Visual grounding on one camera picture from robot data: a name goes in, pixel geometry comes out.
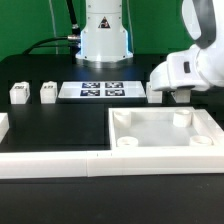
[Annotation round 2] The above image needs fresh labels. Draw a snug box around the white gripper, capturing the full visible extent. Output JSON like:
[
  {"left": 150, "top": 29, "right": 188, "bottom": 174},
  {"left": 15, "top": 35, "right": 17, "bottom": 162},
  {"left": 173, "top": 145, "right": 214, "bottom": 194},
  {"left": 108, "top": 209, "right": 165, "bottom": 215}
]
[{"left": 150, "top": 45, "right": 224, "bottom": 91}]

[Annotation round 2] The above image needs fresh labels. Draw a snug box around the white square table top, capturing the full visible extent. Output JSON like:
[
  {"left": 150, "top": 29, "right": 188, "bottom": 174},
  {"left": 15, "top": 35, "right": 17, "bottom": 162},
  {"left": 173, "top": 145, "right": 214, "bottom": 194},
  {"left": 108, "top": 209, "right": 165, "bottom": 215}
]
[{"left": 108, "top": 107, "right": 224, "bottom": 150}]

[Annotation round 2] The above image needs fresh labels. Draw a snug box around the white plate with tags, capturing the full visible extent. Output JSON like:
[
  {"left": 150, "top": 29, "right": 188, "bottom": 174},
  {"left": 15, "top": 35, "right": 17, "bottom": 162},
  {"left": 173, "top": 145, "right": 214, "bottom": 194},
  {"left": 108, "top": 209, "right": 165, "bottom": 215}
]
[{"left": 58, "top": 81, "right": 146, "bottom": 99}]

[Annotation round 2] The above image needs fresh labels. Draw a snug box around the white U-shaped fence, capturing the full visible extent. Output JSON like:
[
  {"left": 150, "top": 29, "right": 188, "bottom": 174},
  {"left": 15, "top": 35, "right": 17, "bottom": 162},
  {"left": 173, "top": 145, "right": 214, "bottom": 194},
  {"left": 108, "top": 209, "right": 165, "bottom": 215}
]
[{"left": 0, "top": 113, "right": 224, "bottom": 179}]

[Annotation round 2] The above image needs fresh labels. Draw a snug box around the black cable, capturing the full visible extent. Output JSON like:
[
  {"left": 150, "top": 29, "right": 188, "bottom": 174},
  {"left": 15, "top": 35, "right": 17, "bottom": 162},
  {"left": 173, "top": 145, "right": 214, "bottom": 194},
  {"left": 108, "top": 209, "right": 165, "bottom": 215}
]
[{"left": 22, "top": 0, "right": 82, "bottom": 55}]

